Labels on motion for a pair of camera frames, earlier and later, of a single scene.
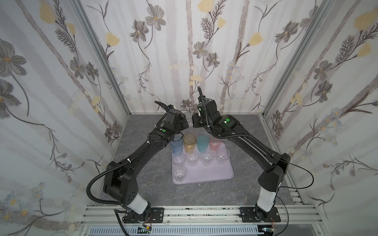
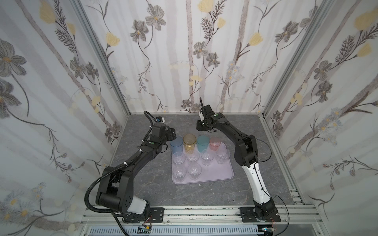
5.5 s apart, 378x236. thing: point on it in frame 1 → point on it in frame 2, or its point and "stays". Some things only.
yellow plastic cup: [189, 141] stays
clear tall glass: [179, 172] stays
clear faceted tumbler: [179, 158] stays
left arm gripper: [183, 125] → [171, 134]
